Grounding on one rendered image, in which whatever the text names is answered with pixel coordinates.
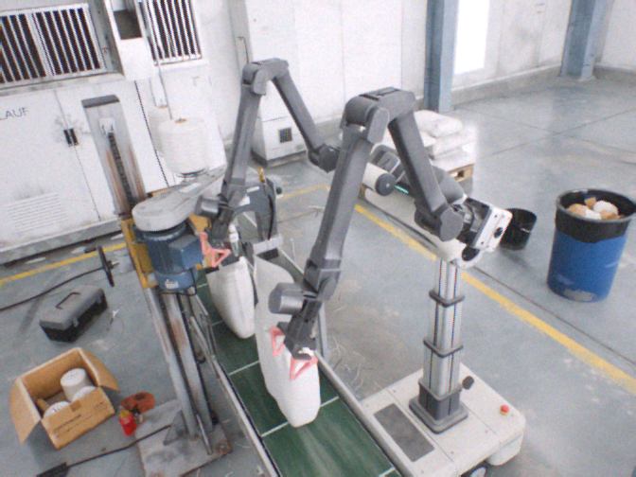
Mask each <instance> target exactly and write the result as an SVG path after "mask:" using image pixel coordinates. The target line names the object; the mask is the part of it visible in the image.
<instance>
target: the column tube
mask: <svg viewBox="0 0 636 477"><path fill-rule="evenodd" d="M81 106H82V104H81ZM82 109H83V111H84V114H85V117H86V120H87V123H88V126H89V129H90V132H91V135H92V137H93V140H94V143H95V146H96V150H97V154H98V157H99V160H100V163H101V165H102V168H103V171H104V174H105V177H106V180H107V183H108V187H109V189H110V192H111V195H112V199H113V202H114V205H115V210H116V212H117V214H118V217H119V218H121V219H122V220H123V221H125V220H129V219H132V218H133V213H132V210H131V207H130V204H129V201H128V198H127V194H126V191H125V188H124V185H123V182H122V179H121V176H120V173H119V169H118V166H117V163H116V160H115V155H114V152H113V149H112V145H111V142H114V140H113V141H111V142H110V139H109V136H106V137H103V134H102V131H101V128H100V126H99V122H98V120H99V119H101V118H106V117H111V116H113V117H114V120H115V125H116V129H117V132H118V134H116V135H114V137H115V142H116V144H117V147H118V150H119V154H120V157H121V160H122V164H123V167H124V170H125V173H126V176H127V179H128V182H125V183H124V184H126V183H129V187H130V189H131V192H132V197H133V201H134V204H135V206H137V205H138V204H139V203H142V202H144V201H145V200H147V199H148V195H147V191H146V189H145V185H144V181H143V178H142V174H141V171H140V167H139V165H138V161H137V158H136V154H135V151H134V147H133V142H132V139H131V135H130V132H129V128H128V125H127V121H126V118H125V115H124V112H123V108H122V105H121V102H117V103H111V104H106V105H101V106H96V107H91V108H83V106H82ZM142 291H143V293H144V297H145V300H146V303H147V306H148V309H149V312H150V317H151V320H152V322H153V325H154V328H155V331H156V334H157V337H158V340H159V343H160V346H161V349H162V352H163V355H164V358H165V361H166V364H167V367H168V372H169V374H170V376H171V379H172V383H173V386H174V389H175V392H176V395H177V398H178V401H179V404H180V407H181V409H182V411H183V415H184V418H185V423H186V425H187V428H188V431H189V434H190V437H191V439H194V438H196V437H198V436H199V435H198V434H197V433H196V430H195V426H196V425H197V422H196V419H195V415H194V412H193V409H192V406H191V403H190V399H189V396H188V393H187V390H186V385H185V381H184V379H183V375H182V372H181V369H180V366H179V363H178V360H177V357H176V354H175V351H174V347H173V344H172V340H171V338H170V335H169V332H168V326H167V323H166V320H165V317H164V313H163V311H162V308H161V305H160V302H159V298H158V295H157V294H156V289H155V287H154V286H153V287H150V288H147V289H146V290H143V289H142ZM162 295H163V298H164V302H165V305H166V308H167V311H168V317H169V320H170V322H171V326H172V329H173V332H174V336H175V339H176V342H177V345H178V348H179V351H180V354H181V358H182V361H183V364H184V368H185V372H186V376H187V379H188V382H189V385H190V389H191V392H192V395H193V398H194V401H195V404H196V408H197V411H199V412H200V415H201V419H202V422H204V426H205V428H206V430H205V431H206V432H209V431H212V430H213V429H214V428H213V424H212V421H211V417H210V413H209V411H208V407H207V404H206V400H205V397H204V393H203V388H202V386H201V381H200V378H199V374H198V371H197V367H196V364H195V361H194V358H193V354H192V351H191V347H190V344H189V340H188V338H187V334H186V328H185V325H184V321H183V318H182V314H181V312H180V308H179V305H178V301H177V297H176V294H162ZM177 345H175V346H177Z"/></svg>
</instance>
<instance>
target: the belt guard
mask: <svg viewBox="0 0 636 477"><path fill-rule="evenodd" d="M227 165H228V164H224V165H221V166H219V167H217V168H213V169H212V170H209V171H207V172H208V173H207V172H206V173H205V174H203V175H200V176H198V177H197V178H193V179H191V180H193V183H198V184H202V185H199V186H197V187H195V188H193V189H192V190H190V191H188V192H187V193H181V192H178V191H179V190H181V189H183V188H185V187H187V186H188V185H186V186H183V185H177V186H175V187H173V188H171V189H169V190H167V191H165V192H162V193H160V194H158V195H156V196H154V197H152V198H149V199H147V200H145V201H144V202H142V203H139V204H138V205H137V206H136V207H135V208H134V209H133V210H132V215H133V219H134V222H135V225H136V227H137V228H138V229H140V230H144V231H158V230H164V229H168V228H170V227H173V226H175V225H177V224H179V223H180V222H182V221H183V220H185V219H186V218H187V217H189V216H190V215H191V214H193V213H194V208H195V203H196V202H197V200H198V199H199V196H200V195H202V194H203V195H209V196H217V195H218V194H219V193H221V183H222V179H224V173H225V170H226V169H227ZM212 173H213V174H212ZM206 174H210V175H206ZM212 175H215V177H211V176H212Z"/></svg>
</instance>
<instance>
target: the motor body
mask: <svg viewBox="0 0 636 477"><path fill-rule="evenodd" d="M185 228H186V225H185V222H184V221H182V222H180V224H179V226H178V227H177V228H175V229H174V230H172V231H169V232H166V233H163V234H152V233H150V232H148V231H144V230H143V235H144V240H145V242H146V246H147V249H148V252H149V255H150V261H151V264H152V267H153V269H154V273H155V276H156V279H157V282H158V285H159V286H160V287H161V288H162V289H163V290H165V291H168V292H180V291H183V290H185V289H187V288H189V287H191V286H192V285H193V284H194V283H193V279H192V275H191V272H190V270H189V269H188V270H186V271H185V270H183V268H181V267H179V266H177V265H175V264H173V263H172V260H171V257H170V253H169V250H168V245H169V244H170V243H172V242H173V241H174V240H176V239H179V238H180V237H182V236H184V235H186V230H185ZM192 270H193V274H194V277H195V281H196V279H197V269H196V265H194V266H193V267H192Z"/></svg>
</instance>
